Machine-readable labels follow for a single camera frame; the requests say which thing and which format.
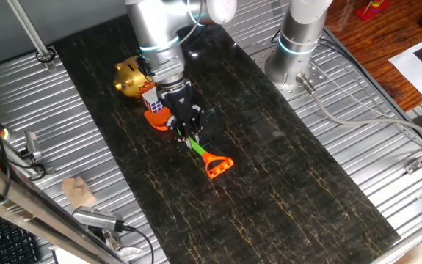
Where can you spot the brown wooden desk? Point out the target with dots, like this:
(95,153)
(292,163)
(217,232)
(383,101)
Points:
(364,44)

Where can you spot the crumpled white tissue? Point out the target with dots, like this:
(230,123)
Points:
(130,253)

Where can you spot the printed marker paper sheet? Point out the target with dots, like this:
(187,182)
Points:
(416,66)

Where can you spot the wooden interlocking block puzzle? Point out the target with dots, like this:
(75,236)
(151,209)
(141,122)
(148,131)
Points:
(78,191)

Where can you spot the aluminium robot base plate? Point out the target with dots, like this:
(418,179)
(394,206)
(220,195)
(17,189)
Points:
(265,56)

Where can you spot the aluminium frame bar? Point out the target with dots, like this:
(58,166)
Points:
(31,212)

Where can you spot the golden piggy bank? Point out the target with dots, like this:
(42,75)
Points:
(130,78)

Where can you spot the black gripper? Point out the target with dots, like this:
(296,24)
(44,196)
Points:
(179,104)

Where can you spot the silver depth camera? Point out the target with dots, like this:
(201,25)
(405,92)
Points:
(32,143)
(97,218)

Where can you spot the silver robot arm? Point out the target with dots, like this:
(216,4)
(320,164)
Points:
(155,25)

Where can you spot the black marble pattern mat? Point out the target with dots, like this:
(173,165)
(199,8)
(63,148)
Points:
(269,183)

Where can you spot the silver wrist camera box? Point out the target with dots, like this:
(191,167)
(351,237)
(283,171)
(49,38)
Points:
(166,71)

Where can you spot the metal camera stand pole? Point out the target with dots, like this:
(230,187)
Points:
(31,31)

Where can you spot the black computer keyboard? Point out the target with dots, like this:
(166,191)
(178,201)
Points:
(9,242)

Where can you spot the white faced puzzle cube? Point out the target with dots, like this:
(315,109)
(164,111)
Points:
(152,100)

